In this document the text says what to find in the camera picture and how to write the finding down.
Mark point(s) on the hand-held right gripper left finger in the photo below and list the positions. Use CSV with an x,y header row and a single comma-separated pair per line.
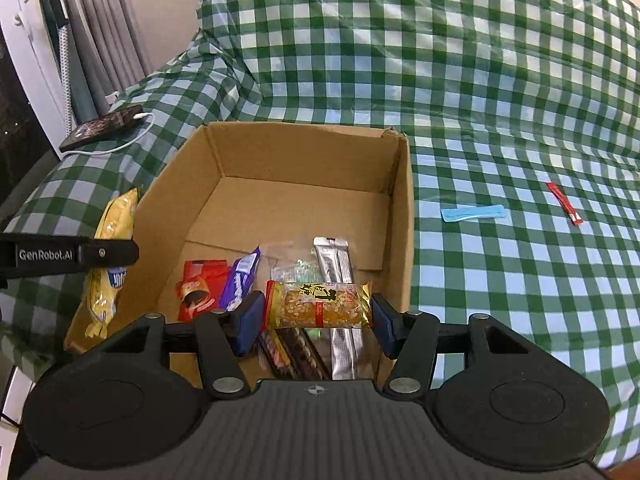
x,y
250,325

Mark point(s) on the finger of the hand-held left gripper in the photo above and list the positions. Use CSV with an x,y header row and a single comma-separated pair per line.
x,y
112,252

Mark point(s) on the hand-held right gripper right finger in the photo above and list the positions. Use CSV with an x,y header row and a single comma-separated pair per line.
x,y
384,325

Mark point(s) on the yellow snack bag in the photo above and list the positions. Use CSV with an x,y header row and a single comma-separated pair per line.
x,y
117,215

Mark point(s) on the purple snack packet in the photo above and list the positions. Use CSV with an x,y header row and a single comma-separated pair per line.
x,y
237,285

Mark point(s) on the dark brown snack packet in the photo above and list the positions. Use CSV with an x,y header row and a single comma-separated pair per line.
x,y
300,350

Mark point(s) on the golden peanut bar packet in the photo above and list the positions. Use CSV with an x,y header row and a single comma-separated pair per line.
x,y
320,305

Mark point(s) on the large red snack packet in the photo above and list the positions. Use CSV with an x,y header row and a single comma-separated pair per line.
x,y
205,275

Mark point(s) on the clear green snack packet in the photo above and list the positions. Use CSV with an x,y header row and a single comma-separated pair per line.
x,y
295,267

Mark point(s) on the silver snack packet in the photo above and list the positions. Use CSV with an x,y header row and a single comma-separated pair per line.
x,y
332,260

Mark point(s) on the cardboard box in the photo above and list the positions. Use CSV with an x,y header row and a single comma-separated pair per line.
x,y
300,160

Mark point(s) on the black smartphone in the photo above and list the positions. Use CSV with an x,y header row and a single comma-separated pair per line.
x,y
100,127

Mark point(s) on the light blue strip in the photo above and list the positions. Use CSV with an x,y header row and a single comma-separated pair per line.
x,y
472,213

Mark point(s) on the white speckled pole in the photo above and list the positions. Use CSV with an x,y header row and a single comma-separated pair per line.
x,y
64,50

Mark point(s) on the thin red stick packet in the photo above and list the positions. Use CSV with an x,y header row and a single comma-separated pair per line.
x,y
562,202

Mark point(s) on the grey curtain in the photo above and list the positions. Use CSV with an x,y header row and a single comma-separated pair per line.
x,y
100,20

